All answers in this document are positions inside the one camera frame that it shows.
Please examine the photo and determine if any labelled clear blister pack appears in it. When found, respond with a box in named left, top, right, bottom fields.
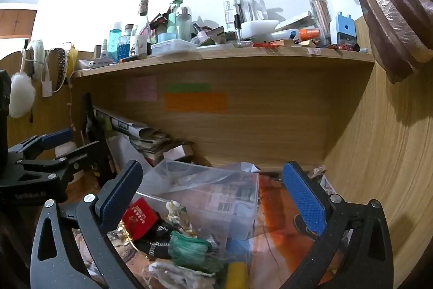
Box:
left=223, top=0, right=247, bottom=31

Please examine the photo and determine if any blue liquid bottle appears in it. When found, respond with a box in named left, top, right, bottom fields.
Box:
left=109, top=21, right=123, bottom=61

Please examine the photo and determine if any white floral scrunchie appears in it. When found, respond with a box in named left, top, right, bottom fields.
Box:
left=166, top=201, right=198, bottom=239

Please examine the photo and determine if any green scrunchie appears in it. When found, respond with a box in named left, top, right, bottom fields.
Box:
left=168, top=231, right=224, bottom=272

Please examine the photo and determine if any yellow hanging cloth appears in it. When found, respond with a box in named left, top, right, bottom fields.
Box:
left=66, top=45, right=80, bottom=76

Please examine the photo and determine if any crumpled printed paper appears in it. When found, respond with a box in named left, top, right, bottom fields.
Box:
left=311, top=165, right=339, bottom=198

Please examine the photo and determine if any red fabric pouch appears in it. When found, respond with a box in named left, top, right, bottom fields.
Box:
left=122, top=203, right=159, bottom=237

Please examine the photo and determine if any wooden shelf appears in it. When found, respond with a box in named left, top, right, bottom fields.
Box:
left=72, top=47, right=376, bottom=78

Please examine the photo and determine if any gold ribbon bow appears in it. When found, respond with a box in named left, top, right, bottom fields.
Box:
left=108, top=220, right=137, bottom=251

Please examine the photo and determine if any black beaded headband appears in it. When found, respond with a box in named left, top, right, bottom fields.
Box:
left=54, top=48, right=68, bottom=93

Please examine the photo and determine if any white paper bag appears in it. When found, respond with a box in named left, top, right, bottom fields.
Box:
left=107, top=135, right=149, bottom=174

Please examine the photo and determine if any yellow soft cloth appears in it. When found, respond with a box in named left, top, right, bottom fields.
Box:
left=226, top=262, right=251, bottom=289

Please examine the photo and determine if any orange sticky note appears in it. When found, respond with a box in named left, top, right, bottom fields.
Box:
left=165, top=93, right=227, bottom=113

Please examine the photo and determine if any pink sticky note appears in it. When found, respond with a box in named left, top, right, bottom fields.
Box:
left=126, top=76, right=158, bottom=102

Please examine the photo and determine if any white printed card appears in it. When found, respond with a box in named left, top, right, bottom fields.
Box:
left=275, top=11, right=317, bottom=30

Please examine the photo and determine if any brown curtain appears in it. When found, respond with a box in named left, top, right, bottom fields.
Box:
left=294, top=0, right=433, bottom=85

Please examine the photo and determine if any blue pencil sharpener box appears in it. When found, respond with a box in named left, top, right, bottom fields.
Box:
left=335, top=12, right=356, bottom=46

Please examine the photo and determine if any clear glass bottle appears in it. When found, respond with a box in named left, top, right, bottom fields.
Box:
left=137, top=0, right=151, bottom=39

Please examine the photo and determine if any wooden wall cabinet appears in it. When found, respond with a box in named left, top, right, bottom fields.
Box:
left=0, top=9, right=37, bottom=39

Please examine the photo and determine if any clear cylinder of brown sticks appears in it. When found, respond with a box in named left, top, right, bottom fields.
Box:
left=309, top=0, right=332, bottom=46

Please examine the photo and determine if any clear plastic container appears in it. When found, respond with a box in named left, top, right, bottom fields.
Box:
left=133, top=158, right=260, bottom=244

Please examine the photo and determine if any folded newspaper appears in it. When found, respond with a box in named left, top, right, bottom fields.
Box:
left=93, top=106, right=170, bottom=142

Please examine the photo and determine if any clear flat lidded box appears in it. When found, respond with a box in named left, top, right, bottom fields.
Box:
left=151, top=39, right=198, bottom=57

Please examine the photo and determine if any small cardboard box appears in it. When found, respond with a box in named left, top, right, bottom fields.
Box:
left=162, top=142, right=195, bottom=164

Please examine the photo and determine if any green and white cosmetic box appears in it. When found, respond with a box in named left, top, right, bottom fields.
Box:
left=198, top=27, right=225, bottom=46

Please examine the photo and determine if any clear vial with black cap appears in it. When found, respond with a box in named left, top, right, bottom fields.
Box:
left=234, top=14, right=245, bottom=46

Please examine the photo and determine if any white fluffy puff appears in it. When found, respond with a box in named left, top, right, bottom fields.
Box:
left=8, top=72, right=36, bottom=118

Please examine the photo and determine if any stack of books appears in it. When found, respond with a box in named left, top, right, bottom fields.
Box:
left=130, top=137, right=185, bottom=168

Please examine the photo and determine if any black chain hair band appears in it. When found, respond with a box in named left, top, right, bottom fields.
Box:
left=135, top=225, right=176, bottom=259

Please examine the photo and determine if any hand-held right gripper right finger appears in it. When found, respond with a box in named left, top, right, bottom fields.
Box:
left=281, top=160, right=395, bottom=289

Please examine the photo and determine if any white fluffy headband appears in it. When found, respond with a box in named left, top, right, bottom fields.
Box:
left=29, top=39, right=48, bottom=73

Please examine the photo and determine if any green sticky note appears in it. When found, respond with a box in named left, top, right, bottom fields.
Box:
left=166, top=83, right=210, bottom=93

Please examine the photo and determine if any white lace cloth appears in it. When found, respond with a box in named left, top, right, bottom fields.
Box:
left=147, top=262, right=217, bottom=289

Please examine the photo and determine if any orange capped tube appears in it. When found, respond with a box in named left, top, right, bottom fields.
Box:
left=299, top=28, right=320, bottom=41

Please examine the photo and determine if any brown-capped blue bottle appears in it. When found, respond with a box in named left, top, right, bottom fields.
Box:
left=118, top=24, right=133, bottom=60

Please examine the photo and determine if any green pump bottle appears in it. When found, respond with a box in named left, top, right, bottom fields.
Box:
left=167, top=0, right=183, bottom=35

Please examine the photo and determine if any white cartoon mug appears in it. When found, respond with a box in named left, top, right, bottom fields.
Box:
left=129, top=35, right=148, bottom=57

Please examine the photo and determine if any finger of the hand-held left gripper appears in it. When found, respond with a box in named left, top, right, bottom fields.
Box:
left=17, top=140, right=107, bottom=183
left=7, top=128, right=74, bottom=163

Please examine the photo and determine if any silver-capped green bottle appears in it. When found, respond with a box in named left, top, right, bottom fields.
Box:
left=176, top=6, right=192, bottom=41

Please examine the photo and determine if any black marker pen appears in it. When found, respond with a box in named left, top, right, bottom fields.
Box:
left=120, top=54, right=148, bottom=63

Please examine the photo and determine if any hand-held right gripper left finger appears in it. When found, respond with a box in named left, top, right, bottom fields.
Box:
left=30, top=160, right=146, bottom=289

